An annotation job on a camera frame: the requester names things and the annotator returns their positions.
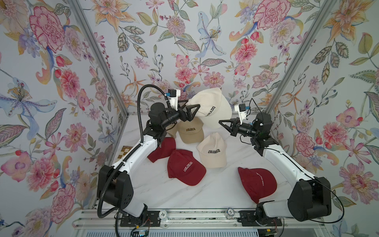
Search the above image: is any cream Colorado baseball cap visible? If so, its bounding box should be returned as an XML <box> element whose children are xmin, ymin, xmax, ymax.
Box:
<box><xmin>187</xmin><ymin>87</ymin><xmax>232</xmax><ymax>129</ymax></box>

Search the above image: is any green circuit board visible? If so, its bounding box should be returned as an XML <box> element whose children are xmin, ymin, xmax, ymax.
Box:
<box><xmin>133</xmin><ymin>230</ymin><xmax>149</xmax><ymax>237</ymax></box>

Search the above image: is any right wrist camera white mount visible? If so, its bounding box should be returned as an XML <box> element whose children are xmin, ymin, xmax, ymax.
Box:
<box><xmin>234</xmin><ymin>103</ymin><xmax>250</xmax><ymax>125</ymax></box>

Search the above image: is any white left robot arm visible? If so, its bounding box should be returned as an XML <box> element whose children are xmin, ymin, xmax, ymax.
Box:
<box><xmin>97</xmin><ymin>102</ymin><xmax>200</xmax><ymax>218</ymax></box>

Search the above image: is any maroon cap right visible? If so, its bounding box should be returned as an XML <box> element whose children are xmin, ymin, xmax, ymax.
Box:
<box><xmin>237</xmin><ymin>167</ymin><xmax>277</xmax><ymax>204</ymax></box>

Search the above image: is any tan Colorado baseball cap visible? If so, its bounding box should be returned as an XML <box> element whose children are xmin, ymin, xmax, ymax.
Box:
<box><xmin>178</xmin><ymin>117</ymin><xmax>204</xmax><ymax>144</ymax></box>

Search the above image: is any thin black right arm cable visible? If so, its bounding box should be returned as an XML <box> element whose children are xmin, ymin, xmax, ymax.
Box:
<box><xmin>239</xmin><ymin>97</ymin><xmax>345</xmax><ymax>224</ymax></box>

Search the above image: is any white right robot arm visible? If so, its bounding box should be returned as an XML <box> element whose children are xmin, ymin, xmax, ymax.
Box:
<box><xmin>219</xmin><ymin>113</ymin><xmax>332</xmax><ymax>224</ymax></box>

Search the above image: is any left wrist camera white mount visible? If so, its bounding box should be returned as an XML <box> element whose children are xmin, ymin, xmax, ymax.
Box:
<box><xmin>166</xmin><ymin>89</ymin><xmax>181</xmax><ymax>111</ymax></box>

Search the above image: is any maroon Colorado cap centre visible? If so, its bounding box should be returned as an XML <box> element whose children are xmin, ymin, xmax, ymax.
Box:
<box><xmin>167</xmin><ymin>149</ymin><xmax>206</xmax><ymax>186</ymax></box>

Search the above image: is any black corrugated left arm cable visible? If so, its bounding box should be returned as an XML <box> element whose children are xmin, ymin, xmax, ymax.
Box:
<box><xmin>97</xmin><ymin>84</ymin><xmax>171</xmax><ymax>219</ymax></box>

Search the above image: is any aluminium corner frame post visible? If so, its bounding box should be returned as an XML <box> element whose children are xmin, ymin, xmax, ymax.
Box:
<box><xmin>265</xmin><ymin>1</ymin><xmax>335</xmax><ymax>114</ymax></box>
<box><xmin>68</xmin><ymin>0</ymin><xmax>129</xmax><ymax>118</ymax></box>

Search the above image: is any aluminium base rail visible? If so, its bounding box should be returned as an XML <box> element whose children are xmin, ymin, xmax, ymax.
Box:
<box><xmin>73</xmin><ymin>209</ymin><xmax>312</xmax><ymax>230</ymax></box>

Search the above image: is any aluminium corner frame post right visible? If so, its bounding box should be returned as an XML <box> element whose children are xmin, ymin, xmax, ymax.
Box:
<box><xmin>265</xmin><ymin>1</ymin><xmax>335</xmax><ymax>114</ymax></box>

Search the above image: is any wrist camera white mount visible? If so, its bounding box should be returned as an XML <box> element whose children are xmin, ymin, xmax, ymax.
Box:
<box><xmin>166</xmin><ymin>89</ymin><xmax>181</xmax><ymax>111</ymax></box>
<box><xmin>234</xmin><ymin>103</ymin><xmax>250</xmax><ymax>125</ymax></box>

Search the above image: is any maroon cap far left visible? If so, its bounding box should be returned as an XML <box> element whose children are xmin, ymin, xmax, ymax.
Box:
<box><xmin>148</xmin><ymin>137</ymin><xmax>176</xmax><ymax>163</ymax></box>

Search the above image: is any wooden chessboard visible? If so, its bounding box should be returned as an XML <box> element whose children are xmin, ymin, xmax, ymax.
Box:
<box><xmin>116</xmin><ymin>146</ymin><xmax>133</xmax><ymax>161</ymax></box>

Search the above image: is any aluminium corner frame post left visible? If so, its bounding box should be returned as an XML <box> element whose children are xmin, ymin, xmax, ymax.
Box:
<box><xmin>68</xmin><ymin>0</ymin><xmax>129</xmax><ymax>118</ymax></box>

